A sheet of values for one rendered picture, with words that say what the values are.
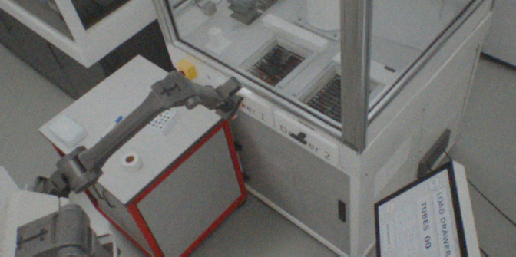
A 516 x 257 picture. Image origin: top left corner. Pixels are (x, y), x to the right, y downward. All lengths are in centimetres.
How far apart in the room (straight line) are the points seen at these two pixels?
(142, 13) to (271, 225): 125
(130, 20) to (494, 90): 211
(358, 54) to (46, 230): 92
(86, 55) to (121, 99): 28
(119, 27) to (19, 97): 149
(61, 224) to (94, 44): 164
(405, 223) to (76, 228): 92
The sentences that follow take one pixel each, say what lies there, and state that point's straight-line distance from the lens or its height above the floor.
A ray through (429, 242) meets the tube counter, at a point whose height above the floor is 112.
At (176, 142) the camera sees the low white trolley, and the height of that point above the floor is 76.
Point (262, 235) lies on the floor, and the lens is 277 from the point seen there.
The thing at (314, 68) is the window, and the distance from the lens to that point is 171.
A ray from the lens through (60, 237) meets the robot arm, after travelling 102.
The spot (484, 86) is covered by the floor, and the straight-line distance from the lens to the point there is 345.
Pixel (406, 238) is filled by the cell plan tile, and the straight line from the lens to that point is 156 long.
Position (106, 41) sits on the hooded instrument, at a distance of 262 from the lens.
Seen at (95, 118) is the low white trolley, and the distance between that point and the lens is 244.
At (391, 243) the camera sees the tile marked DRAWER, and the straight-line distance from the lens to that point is 160.
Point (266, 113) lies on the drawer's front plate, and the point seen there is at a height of 89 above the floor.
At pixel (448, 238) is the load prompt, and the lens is 145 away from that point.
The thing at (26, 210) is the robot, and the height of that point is 138.
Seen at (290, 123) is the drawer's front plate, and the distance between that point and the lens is 196.
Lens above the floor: 242
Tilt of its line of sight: 48 degrees down
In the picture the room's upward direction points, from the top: 11 degrees counter-clockwise
